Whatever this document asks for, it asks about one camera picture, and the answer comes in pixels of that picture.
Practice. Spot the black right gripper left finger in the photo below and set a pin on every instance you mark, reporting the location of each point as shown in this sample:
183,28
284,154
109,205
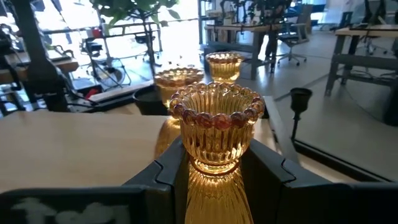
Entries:
164,193

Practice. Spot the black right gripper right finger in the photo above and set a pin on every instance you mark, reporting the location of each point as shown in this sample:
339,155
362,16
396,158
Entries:
280,199

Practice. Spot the amber ribbed glass candle holder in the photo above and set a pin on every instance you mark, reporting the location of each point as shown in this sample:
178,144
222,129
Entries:
224,70
177,79
216,137

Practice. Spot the black metal candlestick holder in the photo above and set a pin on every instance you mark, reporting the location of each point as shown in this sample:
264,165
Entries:
300,99

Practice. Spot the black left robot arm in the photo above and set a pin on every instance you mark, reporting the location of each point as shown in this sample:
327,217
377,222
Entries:
40,77

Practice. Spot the black plant pot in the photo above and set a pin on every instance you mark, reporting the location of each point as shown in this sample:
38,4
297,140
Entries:
149,104

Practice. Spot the wooden tray with black rim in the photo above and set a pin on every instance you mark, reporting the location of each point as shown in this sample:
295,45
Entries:
77,149

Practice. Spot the grey office chair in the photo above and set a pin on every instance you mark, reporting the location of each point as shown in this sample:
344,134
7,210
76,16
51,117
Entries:
293,37

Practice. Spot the green leafy plant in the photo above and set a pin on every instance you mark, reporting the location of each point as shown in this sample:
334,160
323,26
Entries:
124,7

